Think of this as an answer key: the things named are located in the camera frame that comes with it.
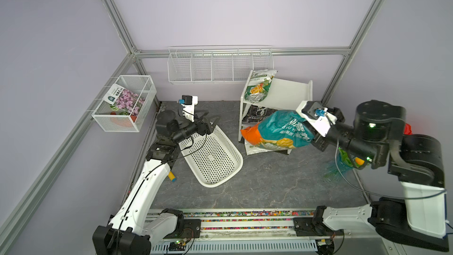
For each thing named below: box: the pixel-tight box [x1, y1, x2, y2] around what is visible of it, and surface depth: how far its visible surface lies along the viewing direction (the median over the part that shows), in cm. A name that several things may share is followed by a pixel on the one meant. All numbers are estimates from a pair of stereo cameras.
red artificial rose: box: [403, 123, 413, 136], surface depth 62 cm
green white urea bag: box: [244, 69, 278, 104], surface depth 76 cm
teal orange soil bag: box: [240, 110, 315, 149], surface depth 54 cm
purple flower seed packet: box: [102, 83, 146, 116], surface depth 75 cm
